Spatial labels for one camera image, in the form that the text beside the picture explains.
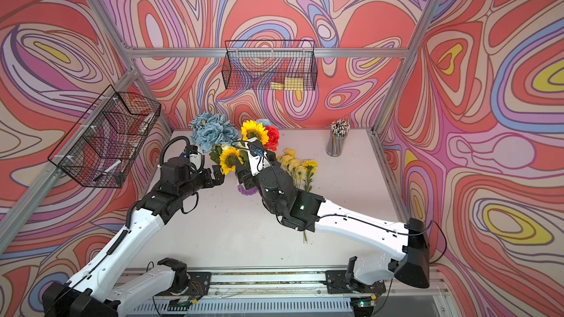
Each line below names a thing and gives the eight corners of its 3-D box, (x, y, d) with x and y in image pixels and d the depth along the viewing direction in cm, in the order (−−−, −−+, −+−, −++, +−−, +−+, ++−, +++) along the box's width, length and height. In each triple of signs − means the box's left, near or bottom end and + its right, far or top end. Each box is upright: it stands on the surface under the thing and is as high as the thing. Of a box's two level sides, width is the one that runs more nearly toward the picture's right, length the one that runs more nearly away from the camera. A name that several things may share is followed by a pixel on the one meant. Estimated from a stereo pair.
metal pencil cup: (326, 157, 111) (333, 131, 96) (325, 145, 116) (331, 119, 101) (342, 157, 111) (351, 131, 96) (339, 146, 116) (347, 119, 101)
